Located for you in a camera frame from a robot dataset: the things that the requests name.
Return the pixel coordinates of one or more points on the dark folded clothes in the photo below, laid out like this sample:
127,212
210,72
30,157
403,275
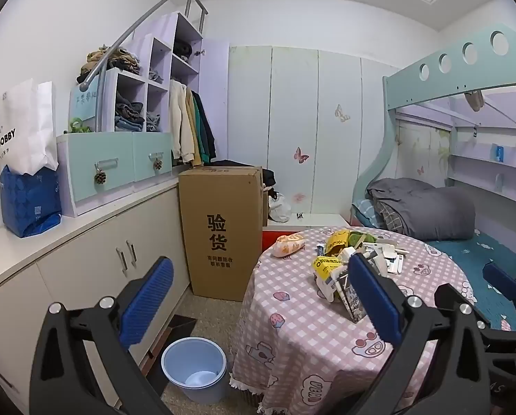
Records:
128,112

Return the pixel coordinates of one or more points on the narrow teal drawer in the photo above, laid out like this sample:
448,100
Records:
143,147

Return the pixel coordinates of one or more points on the teal printed bedsheet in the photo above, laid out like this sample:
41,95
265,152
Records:
469,263

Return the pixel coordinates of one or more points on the small blue box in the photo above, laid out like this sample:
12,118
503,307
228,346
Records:
499,152

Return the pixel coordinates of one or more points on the brown folded clothes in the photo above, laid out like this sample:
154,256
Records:
119,58

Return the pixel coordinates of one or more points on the teal bunk bed frame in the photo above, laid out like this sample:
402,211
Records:
456,78

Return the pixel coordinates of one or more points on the yellow snack packet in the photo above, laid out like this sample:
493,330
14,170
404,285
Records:
340,240

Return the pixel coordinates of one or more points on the green artificial plant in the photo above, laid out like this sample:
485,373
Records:
80,126

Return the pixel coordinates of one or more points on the blue plastic bin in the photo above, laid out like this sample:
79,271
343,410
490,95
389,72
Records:
175,376

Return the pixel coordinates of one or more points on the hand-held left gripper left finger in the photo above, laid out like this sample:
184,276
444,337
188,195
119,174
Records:
147,298

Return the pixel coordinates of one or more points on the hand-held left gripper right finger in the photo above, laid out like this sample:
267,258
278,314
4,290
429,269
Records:
374,302

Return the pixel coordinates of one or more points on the tall cardboard box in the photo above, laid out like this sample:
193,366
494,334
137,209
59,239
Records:
223,199

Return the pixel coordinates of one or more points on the grey metal handrail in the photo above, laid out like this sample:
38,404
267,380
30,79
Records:
145,17

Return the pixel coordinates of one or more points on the dark hanging garment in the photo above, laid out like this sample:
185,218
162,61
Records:
211,142

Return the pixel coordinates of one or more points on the pink checked tablecloth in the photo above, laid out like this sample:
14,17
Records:
292,294

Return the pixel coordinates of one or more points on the white plastic bag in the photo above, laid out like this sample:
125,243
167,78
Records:
279,212

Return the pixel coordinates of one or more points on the green hanging garment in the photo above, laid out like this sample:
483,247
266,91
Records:
202,138

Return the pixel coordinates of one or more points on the dark clothes heap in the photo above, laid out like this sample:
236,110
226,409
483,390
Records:
267,178

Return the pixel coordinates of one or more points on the blue printed bag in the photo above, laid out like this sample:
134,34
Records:
29,203

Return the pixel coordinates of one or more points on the pale butterfly sticker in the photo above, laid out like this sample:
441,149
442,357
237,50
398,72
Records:
342,113

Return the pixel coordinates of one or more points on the white paper bag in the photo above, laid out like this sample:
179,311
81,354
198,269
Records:
29,129

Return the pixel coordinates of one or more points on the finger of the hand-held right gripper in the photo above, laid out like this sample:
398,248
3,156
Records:
502,281

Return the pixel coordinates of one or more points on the faded pink butterfly sticker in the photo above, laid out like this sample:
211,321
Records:
299,196

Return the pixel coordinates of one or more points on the yellow hanging garment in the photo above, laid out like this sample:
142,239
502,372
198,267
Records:
194,138

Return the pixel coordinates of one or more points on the grey quilt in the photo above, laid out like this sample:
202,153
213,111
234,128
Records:
435,212

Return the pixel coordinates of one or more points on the blue plaid pillow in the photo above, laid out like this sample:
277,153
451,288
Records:
363,212

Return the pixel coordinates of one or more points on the pile of white paper boxes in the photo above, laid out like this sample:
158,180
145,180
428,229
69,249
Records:
389,259

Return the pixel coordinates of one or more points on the white low cabinet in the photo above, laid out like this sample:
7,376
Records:
89,250

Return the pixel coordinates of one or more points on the red storage box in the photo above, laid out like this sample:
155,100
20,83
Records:
309,221

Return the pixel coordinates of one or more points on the brown hanging cloth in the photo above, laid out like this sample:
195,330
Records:
474,99

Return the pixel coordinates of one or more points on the pine cone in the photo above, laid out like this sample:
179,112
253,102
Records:
157,164
100,178

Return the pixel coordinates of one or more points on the cream hanging jacket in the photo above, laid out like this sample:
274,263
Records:
180,121

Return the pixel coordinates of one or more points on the yellow black box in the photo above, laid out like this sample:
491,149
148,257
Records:
327,263

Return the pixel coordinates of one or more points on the black white printed carton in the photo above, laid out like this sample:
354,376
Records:
350,302

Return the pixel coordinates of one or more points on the white wardrobe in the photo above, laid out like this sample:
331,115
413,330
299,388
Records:
249,116

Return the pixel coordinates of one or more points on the orange plush toy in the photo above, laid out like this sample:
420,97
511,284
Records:
288,245

